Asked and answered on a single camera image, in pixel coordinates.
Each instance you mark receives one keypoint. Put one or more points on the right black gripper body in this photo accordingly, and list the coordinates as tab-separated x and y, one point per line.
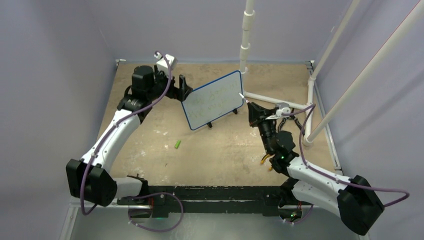
267	127

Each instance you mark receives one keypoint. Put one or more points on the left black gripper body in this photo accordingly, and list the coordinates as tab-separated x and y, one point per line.
161	83

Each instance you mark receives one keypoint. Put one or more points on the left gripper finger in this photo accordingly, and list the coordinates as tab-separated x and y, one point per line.
182	83
182	93

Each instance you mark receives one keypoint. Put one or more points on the blue framed whiteboard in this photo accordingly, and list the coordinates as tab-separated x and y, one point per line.
213	100

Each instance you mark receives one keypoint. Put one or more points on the green marker cap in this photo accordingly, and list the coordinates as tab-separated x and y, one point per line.
177	144

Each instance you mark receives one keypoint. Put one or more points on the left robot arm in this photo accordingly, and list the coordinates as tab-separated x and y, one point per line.
89	176

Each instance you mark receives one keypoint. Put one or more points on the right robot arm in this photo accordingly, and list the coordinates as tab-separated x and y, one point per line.
352	199

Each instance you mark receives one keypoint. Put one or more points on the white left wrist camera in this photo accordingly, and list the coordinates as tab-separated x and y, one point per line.
164	64

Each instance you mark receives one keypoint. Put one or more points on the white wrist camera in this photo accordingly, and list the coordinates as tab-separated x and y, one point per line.
164	64
282	110

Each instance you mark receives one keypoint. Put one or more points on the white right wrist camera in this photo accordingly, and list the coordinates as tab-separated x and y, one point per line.
282	110

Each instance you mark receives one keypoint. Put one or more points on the yellow handled pliers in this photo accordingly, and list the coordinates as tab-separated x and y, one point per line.
264	159

